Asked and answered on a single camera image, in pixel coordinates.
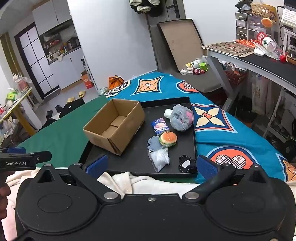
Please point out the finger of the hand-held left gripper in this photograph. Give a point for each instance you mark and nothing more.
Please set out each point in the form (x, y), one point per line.
(15, 150)
(42, 156)

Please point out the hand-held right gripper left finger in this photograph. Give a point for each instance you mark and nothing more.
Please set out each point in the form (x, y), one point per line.
(97, 165)

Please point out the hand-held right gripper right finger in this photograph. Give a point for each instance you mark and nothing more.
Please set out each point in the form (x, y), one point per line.
(208, 168)

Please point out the black fabric pouch white patch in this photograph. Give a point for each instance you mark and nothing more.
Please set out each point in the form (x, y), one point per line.
(187, 164)

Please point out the black tray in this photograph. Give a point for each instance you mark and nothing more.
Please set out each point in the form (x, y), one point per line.
(138, 148)

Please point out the clear plastic bag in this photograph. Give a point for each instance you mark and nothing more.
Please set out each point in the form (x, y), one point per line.
(159, 161)

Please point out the hamburger squishy toy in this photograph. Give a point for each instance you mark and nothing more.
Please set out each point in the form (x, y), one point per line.
(168, 138)

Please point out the brown cardboard box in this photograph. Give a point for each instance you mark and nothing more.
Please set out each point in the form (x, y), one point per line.
(131, 129)

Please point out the grey pink plush toy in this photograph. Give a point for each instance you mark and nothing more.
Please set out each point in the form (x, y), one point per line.
(180, 118)

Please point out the person's left hand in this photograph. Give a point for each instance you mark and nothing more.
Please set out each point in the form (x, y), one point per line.
(3, 201)

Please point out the blue printed blanket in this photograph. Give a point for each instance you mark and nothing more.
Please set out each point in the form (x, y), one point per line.
(208, 139)

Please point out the green bed sheet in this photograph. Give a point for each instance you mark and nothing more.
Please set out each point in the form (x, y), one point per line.
(64, 136)

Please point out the yellow table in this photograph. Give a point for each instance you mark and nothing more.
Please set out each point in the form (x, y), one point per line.
(24, 121)

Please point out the black shoe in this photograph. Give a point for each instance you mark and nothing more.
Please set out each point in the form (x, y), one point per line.
(58, 108)
(49, 114)

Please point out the white fluffy blanket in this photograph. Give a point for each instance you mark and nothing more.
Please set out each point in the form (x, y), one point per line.
(143, 183)

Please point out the black bag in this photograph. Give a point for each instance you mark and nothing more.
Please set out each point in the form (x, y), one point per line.
(71, 106)

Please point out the denim fabric toy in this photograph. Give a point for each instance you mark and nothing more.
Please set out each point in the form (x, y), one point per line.
(153, 143)

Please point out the yellow slipper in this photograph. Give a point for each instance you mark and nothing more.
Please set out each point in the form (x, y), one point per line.
(70, 100)
(81, 93)

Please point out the blue tissue pack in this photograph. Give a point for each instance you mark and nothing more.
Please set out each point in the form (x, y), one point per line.
(159, 126)

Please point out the clear jar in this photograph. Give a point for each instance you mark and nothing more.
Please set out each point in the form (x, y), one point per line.
(19, 82)

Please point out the orange carton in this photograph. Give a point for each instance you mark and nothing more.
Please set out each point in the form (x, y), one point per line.
(87, 81)

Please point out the orange bag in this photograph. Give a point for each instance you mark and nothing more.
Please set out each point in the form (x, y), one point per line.
(116, 82)

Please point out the white tote bag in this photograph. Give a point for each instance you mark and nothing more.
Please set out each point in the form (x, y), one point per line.
(260, 95)

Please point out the dark framed glass door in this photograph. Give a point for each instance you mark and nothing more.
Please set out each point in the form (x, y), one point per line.
(34, 58)

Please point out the white metal rack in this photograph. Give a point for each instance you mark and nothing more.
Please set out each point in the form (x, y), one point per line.
(277, 104)

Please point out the red basket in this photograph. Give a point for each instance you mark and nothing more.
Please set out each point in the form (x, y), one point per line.
(235, 77)

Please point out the red berry toys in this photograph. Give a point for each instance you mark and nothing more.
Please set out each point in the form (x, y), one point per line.
(198, 71)

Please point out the small white toy box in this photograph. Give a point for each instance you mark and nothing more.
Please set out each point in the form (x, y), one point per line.
(189, 71)

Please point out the white charger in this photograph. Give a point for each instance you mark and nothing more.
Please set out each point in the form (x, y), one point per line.
(183, 72)

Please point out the grey desk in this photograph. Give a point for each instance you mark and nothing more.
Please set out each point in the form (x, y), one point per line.
(218, 68)

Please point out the green toy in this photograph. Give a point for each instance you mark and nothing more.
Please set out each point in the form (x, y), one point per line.
(204, 66)

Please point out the row of kitchen bottles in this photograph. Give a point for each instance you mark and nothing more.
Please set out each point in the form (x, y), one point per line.
(62, 47)

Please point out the black desk mat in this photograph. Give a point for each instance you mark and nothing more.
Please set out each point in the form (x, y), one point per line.
(266, 63)

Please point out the flat printed cardboard sheet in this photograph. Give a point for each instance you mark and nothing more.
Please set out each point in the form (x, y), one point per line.
(231, 48)

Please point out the white remote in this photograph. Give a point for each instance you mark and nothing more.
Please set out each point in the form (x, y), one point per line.
(258, 51)

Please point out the red snack packets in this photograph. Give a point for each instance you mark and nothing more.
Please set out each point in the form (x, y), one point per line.
(245, 42)

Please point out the white kitchen cabinet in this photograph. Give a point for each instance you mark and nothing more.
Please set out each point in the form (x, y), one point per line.
(46, 16)

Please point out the clear water bottle red label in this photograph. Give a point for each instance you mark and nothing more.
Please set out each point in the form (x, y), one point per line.
(268, 42)

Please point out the panda figurine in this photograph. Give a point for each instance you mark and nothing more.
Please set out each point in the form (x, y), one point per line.
(292, 49)

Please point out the grey drawer organizer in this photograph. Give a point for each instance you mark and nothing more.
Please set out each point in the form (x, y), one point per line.
(245, 25)

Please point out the orange plush toy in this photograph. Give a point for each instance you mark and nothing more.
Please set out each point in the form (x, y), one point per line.
(267, 22)

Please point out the hanging clothes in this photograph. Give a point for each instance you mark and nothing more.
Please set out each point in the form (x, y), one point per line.
(143, 7)

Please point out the wicker basket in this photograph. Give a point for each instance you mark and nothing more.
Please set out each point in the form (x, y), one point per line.
(260, 9)

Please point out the white keyboard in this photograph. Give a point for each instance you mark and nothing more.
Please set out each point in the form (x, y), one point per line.
(288, 15)

